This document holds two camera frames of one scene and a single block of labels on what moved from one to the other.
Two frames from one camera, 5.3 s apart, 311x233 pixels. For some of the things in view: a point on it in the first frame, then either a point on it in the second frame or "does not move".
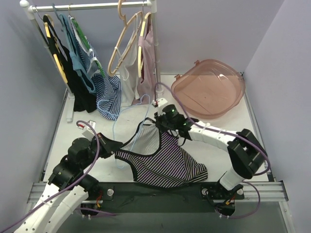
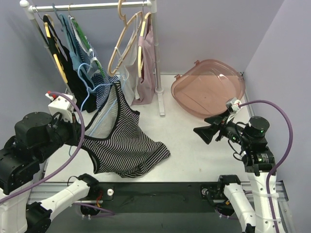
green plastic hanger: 85,40 does not move
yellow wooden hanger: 45,20 does not move
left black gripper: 102,145 to 73,132
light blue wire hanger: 113,124 to 89,89
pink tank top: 146,84 does not move
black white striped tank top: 157,159 to 127,151
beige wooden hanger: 139,47 does not move
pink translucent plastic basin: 211,89 does not move
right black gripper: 160,120 to 219,129
